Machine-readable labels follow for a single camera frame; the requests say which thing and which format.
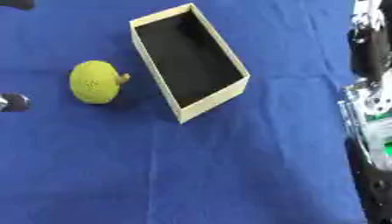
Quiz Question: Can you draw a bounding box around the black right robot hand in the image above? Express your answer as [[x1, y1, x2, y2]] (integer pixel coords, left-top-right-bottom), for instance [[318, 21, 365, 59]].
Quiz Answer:
[[347, 0, 392, 83]]

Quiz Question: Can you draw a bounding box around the tan cardboard box black inside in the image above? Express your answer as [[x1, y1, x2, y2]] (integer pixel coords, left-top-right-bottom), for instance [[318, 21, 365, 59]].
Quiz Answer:
[[129, 2, 251, 124]]

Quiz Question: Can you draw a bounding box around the yellow-green knitted toy fruit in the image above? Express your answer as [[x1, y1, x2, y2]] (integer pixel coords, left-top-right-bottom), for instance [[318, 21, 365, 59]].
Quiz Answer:
[[67, 59, 132, 105]]

